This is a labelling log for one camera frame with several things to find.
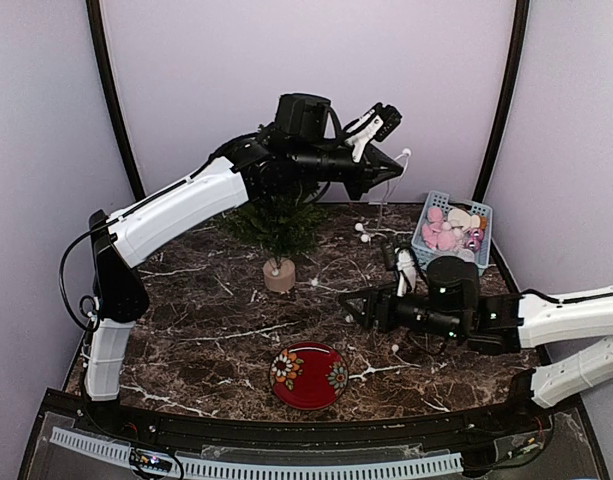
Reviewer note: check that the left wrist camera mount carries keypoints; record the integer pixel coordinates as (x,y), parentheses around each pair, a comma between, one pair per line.
(376,124)

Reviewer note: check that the white ball string lights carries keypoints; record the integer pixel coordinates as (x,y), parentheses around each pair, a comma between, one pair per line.
(345,252)

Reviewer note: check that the small circuit board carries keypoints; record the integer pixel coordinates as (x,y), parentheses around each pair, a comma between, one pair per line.
(144,459)

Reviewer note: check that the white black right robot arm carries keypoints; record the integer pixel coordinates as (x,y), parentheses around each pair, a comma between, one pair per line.
(454,309)

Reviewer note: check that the black front rail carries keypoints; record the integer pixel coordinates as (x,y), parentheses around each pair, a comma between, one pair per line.
(468,426)

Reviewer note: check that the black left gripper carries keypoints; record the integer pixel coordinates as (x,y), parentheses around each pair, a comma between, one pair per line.
(373,172)

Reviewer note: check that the white slotted cable duct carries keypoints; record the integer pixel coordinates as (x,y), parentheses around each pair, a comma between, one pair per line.
(190,466)

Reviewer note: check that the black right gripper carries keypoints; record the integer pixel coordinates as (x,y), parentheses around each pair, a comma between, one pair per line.
(376,301)

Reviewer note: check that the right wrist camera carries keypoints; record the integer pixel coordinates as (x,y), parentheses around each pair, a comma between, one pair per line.
(402,262)

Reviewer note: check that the small green christmas tree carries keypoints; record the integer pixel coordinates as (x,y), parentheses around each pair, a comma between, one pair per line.
(282,222)

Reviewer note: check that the red floral plate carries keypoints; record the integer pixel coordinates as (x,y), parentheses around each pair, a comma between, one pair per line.
(308,376)

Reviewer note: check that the pink fluffy pompom ornament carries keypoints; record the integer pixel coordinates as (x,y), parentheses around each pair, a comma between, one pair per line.
(435,214)

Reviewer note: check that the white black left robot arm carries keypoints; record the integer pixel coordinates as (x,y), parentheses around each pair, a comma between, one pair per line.
(304,143)

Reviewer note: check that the white knitted ball ornament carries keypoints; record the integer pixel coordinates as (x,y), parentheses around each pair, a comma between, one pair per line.
(466,255)

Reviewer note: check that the pink felt ornament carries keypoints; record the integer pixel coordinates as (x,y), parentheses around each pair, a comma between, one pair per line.
(438,238)

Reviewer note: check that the pink glitter bauble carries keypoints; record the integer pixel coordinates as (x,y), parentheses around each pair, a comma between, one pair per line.
(473,244)
(477,234)

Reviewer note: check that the light blue plastic basket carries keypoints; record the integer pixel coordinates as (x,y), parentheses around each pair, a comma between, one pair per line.
(444,201)

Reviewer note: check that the white felt ornament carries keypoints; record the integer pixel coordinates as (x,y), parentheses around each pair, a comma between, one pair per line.
(459,218)

